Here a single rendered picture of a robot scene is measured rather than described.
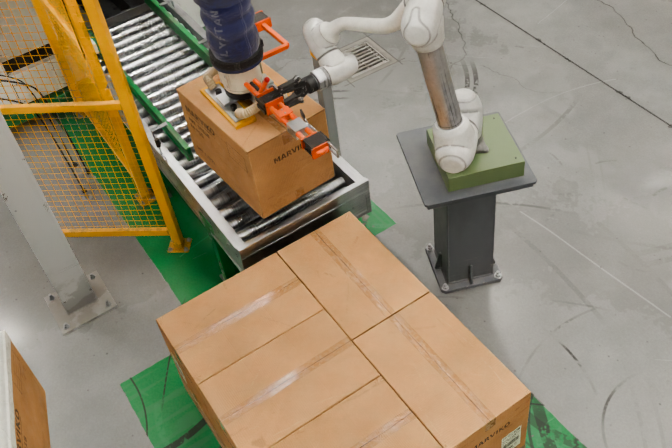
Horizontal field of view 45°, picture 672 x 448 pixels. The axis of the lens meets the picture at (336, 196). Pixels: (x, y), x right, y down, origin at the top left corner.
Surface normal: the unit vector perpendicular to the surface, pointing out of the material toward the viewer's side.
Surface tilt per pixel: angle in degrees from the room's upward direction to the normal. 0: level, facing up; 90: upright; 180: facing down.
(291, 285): 0
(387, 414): 0
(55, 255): 90
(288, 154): 90
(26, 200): 90
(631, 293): 0
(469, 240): 90
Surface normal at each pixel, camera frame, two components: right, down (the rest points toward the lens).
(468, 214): 0.20, 0.68
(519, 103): -0.11, -0.70
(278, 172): 0.61, 0.51
